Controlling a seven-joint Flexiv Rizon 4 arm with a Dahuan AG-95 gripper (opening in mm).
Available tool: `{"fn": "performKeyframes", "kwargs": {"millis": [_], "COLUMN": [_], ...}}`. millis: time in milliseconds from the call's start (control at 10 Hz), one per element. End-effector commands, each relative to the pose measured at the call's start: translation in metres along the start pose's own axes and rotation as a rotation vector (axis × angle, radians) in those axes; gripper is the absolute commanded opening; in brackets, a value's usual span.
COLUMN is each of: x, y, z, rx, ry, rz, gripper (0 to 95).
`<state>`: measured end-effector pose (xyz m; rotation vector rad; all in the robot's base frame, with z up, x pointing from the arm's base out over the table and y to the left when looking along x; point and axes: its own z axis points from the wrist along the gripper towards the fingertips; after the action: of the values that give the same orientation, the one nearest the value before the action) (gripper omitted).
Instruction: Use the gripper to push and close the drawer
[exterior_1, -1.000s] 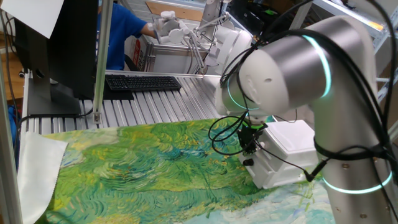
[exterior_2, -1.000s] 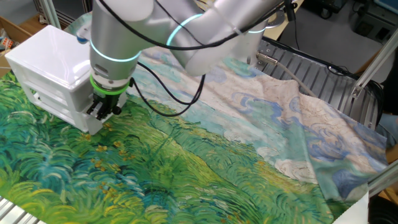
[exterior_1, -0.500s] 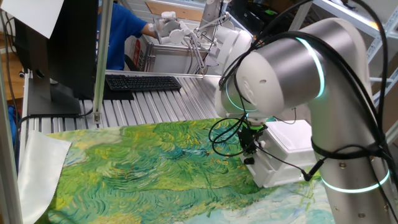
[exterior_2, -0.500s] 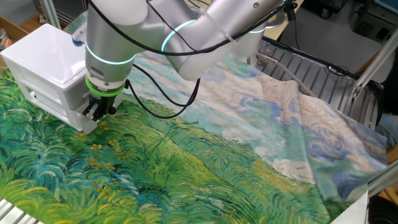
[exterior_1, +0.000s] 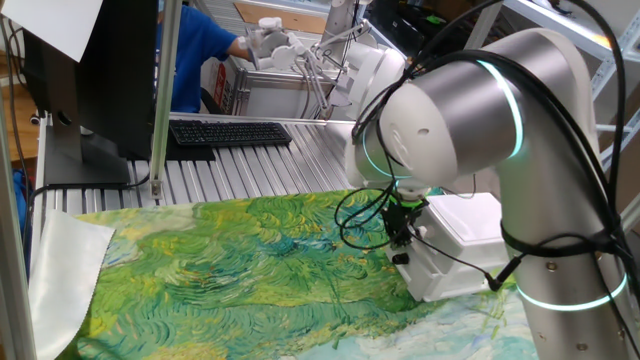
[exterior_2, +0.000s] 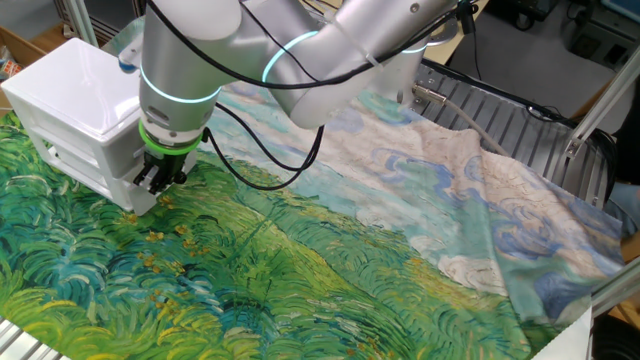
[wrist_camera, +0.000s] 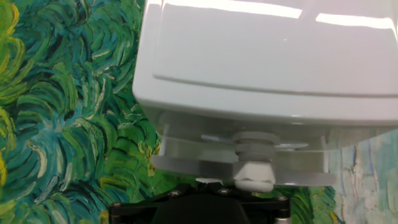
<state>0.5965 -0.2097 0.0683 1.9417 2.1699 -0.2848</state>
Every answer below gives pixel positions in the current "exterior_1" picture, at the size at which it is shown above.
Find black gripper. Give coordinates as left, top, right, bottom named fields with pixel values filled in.
left=385, top=207, right=425, bottom=249

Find white plastic drawer cabinet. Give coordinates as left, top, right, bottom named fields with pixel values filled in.
left=387, top=192, right=511, bottom=303

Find white haptic teleoperation device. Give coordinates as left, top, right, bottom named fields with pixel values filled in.
left=238, top=16, right=407, bottom=121

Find operator bare forearm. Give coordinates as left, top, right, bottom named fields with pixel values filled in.
left=227, top=37, right=251, bottom=62

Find painted landscape print tablecloth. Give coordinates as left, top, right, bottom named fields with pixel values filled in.
left=27, top=187, right=541, bottom=360

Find aluminium case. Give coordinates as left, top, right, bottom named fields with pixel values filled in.
left=232, top=64, right=331, bottom=120

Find black keyboard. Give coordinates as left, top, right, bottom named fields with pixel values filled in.
left=168, top=119, right=294, bottom=148

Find black cases on shelf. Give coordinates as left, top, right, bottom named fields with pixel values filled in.
left=367, top=0, right=501, bottom=56

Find silver background column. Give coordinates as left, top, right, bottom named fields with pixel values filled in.
left=319, top=0, right=360, bottom=51

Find black desk mat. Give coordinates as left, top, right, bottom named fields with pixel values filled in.
left=163, top=124, right=217, bottom=163

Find slanted aluminium strut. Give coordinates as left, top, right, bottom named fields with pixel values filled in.
left=619, top=197, right=640, bottom=234

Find white box with red print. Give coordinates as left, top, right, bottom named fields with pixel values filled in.
left=202, top=57, right=239, bottom=115

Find black office chair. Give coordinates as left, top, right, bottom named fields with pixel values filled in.
left=193, top=83, right=225, bottom=115

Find large brown cardboard box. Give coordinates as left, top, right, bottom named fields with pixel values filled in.
left=597, top=64, right=640, bottom=211

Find brown wooden board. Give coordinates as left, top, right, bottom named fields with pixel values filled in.
left=233, top=1, right=329, bottom=35

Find person in blue shirt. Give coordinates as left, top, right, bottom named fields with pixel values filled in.
left=155, top=3, right=239, bottom=114

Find black computer monitor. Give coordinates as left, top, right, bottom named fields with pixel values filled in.
left=22, top=0, right=160, bottom=187

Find blue bag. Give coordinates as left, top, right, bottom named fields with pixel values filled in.
left=12, top=168, right=32, bottom=246

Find brown wooden side desk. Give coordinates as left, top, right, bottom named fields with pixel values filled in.
left=0, top=82, right=42, bottom=162

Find white paper sheet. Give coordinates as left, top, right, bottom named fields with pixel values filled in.
left=0, top=0, right=105, bottom=64

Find green flange ring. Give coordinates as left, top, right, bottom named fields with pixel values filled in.
left=388, top=195, right=427, bottom=210

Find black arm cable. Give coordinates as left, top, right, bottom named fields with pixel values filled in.
left=349, top=0, right=640, bottom=281
left=333, top=182, right=401, bottom=251

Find black cable with plug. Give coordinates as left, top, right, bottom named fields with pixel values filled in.
left=407, top=229, right=525, bottom=293

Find black strap on arm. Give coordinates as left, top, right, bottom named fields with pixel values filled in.
left=500, top=222, right=621, bottom=259

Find slanted aluminium frame post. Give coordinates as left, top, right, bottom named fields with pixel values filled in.
left=462, top=0, right=504, bottom=51

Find aluminium frame post with foot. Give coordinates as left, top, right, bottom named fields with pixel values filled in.
left=148, top=0, right=184, bottom=200

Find black monitor cable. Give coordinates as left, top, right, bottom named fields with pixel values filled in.
left=22, top=169, right=152, bottom=261

